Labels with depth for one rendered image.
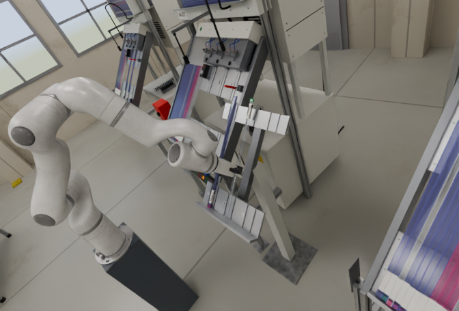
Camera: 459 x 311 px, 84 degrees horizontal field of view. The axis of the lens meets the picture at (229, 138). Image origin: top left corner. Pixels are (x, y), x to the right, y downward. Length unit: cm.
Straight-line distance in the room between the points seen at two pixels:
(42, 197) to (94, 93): 46
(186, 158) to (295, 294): 113
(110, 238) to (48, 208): 32
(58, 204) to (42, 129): 34
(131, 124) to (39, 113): 24
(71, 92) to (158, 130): 24
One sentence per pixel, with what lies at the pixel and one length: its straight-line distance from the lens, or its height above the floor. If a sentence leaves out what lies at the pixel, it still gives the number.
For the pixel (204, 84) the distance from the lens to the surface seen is 155.
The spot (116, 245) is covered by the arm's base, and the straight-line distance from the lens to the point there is 133.
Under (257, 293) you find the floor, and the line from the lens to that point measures 174.
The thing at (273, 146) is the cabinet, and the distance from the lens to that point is 150.
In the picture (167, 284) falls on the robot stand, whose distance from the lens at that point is 160.
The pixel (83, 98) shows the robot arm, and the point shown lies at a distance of 78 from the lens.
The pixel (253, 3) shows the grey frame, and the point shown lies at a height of 136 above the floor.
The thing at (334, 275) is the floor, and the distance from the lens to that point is 172.
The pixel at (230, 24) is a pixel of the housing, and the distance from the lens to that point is 139.
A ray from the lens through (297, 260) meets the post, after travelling 176.
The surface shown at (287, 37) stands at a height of 114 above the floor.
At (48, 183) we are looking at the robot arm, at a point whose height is 118.
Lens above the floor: 159
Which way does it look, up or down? 35 degrees down
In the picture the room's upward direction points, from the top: 24 degrees counter-clockwise
